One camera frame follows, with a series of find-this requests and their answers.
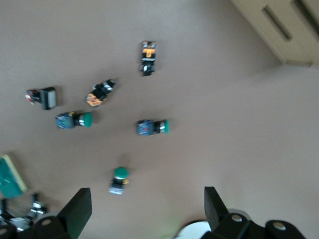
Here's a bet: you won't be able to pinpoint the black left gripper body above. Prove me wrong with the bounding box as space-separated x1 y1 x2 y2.
0 193 48 225

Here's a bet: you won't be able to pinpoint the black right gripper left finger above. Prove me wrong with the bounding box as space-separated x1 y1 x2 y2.
32 188 92 239

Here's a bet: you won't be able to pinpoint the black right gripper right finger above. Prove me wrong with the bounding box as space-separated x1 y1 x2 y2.
204 186 250 239

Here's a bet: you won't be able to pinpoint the green load switch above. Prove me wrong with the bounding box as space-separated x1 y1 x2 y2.
0 154 28 199

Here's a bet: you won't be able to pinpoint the green mushroom push button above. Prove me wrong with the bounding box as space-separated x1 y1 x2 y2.
56 111 93 130
109 167 132 195
136 119 171 136

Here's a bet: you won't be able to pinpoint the brown paper table cover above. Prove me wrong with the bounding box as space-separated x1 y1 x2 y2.
0 0 319 239

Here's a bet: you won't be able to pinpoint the black square button red contacts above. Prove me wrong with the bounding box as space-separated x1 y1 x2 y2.
25 86 58 111

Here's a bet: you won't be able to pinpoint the brown cardboard box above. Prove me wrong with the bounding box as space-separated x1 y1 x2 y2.
230 0 319 66

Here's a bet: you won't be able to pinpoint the black selector switch orange base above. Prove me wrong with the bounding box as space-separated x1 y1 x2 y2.
84 79 117 108

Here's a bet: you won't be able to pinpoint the black switch with orange block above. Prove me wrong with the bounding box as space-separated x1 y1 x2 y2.
139 41 158 77

